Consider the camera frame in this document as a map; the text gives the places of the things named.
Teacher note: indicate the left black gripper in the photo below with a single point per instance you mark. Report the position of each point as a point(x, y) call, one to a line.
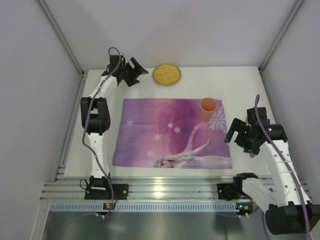
point(129, 73)

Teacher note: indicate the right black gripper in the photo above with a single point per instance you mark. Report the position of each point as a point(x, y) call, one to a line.
point(240, 132)

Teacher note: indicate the yellow round woven coaster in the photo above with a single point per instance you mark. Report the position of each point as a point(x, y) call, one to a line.
point(166, 74)

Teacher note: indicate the pink plastic cup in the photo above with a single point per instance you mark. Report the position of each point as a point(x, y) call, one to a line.
point(207, 108)

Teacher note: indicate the purple Frozen placemat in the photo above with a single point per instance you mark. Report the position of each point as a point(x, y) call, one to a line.
point(168, 133)

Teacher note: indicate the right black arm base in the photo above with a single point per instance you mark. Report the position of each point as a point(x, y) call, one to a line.
point(232, 191)

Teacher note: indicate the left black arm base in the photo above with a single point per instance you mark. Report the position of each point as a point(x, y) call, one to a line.
point(99, 189)

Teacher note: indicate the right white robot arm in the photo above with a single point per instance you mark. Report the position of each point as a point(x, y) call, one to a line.
point(287, 209)

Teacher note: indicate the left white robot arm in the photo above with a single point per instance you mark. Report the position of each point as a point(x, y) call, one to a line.
point(94, 110)

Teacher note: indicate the perforated grey cable duct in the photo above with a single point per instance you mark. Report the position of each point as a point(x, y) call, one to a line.
point(134, 207)

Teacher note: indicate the aluminium mounting rail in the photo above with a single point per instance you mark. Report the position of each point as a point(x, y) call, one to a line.
point(142, 188)

